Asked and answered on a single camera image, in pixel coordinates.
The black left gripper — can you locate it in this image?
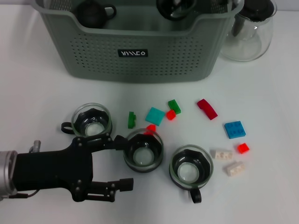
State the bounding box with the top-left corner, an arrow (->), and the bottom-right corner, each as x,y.
16,132 -> 128,203

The cream toy brick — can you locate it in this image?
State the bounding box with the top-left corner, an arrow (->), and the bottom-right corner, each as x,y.
210,148 -> 234,161
223,161 -> 246,177

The green rectangular toy brick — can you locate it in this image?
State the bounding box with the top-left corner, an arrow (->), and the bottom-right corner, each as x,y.
167,99 -> 182,115

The dark red curved toy brick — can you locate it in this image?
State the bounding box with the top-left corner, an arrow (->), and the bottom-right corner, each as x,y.
196,98 -> 218,121

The red sloped toy brick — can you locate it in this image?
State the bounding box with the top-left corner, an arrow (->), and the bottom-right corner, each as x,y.
143,124 -> 157,136

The glass teacup with black base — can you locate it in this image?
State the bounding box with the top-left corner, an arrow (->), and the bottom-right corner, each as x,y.
156,0 -> 197,21
121,127 -> 164,174
61,102 -> 113,138
169,144 -> 214,204

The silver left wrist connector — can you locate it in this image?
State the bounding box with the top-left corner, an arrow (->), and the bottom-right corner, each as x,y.
28,140 -> 42,154

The narrow green toy brick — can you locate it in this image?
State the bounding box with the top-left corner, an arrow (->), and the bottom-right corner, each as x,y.
127,111 -> 137,129

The glass carafe with black lid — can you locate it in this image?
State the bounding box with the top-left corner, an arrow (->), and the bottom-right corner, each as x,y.
219,0 -> 278,62

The blue square toy plate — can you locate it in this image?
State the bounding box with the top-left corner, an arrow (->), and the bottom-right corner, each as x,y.
224,120 -> 247,140

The thin black left wrist cable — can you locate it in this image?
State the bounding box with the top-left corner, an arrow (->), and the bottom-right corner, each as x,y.
8,189 -> 40,199

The teal square toy plate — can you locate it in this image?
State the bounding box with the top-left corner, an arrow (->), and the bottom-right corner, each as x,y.
144,106 -> 166,126

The dark clay teapot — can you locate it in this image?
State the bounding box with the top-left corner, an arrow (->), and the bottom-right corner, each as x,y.
76,0 -> 117,28

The grey-green perforated storage bin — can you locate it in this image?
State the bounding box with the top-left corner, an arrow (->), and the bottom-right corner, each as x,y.
35,0 -> 245,84

